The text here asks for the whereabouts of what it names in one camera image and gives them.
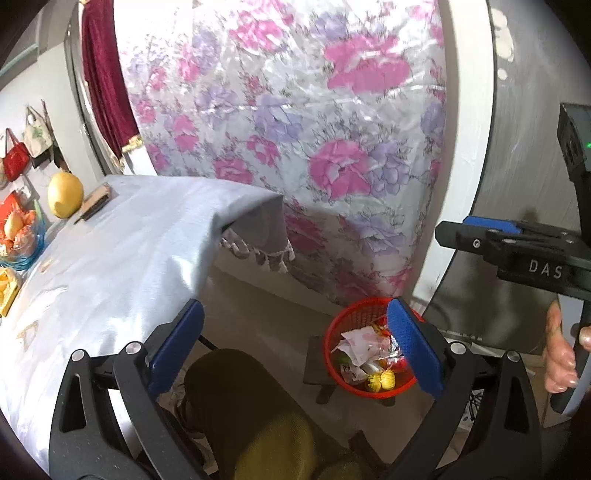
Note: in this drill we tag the red plastic basket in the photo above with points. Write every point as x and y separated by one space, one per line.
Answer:
344 386

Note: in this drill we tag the yellow snack bag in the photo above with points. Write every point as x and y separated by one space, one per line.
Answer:
7 290

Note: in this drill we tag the blue glass fruit bowl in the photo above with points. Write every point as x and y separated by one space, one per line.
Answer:
25 256

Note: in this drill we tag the apple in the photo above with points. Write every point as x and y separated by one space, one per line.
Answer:
14 224

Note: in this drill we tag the brown cardboard piece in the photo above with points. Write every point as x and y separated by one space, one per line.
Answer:
94 203

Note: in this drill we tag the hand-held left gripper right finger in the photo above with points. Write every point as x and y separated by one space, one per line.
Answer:
415 346

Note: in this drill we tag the person's right hand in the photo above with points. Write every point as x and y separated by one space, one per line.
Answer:
561 364

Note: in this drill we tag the black bag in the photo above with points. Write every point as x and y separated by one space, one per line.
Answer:
44 160

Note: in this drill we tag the beige bag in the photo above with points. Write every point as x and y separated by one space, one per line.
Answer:
2 173

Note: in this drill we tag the dark red curtain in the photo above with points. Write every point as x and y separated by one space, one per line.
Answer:
106 78

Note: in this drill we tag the yellow wrapper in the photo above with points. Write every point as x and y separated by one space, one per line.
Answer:
381 381

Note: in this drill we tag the white tote bag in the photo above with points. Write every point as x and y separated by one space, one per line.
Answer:
38 136

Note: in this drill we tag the yellow pomelo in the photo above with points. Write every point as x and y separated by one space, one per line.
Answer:
65 194

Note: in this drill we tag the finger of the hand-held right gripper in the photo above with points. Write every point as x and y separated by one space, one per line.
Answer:
461 237
491 224

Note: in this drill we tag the floral wrapped mattress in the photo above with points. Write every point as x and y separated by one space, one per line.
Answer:
300 138

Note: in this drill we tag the red handbag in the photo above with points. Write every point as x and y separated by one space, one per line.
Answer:
16 161

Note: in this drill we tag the wrapped orange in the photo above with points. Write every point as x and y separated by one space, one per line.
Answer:
27 235

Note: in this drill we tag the red printed package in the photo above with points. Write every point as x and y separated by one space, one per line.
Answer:
10 205

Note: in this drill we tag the person's olive trouser leg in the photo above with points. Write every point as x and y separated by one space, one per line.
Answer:
258 415

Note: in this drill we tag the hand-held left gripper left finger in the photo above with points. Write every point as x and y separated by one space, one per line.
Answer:
178 344

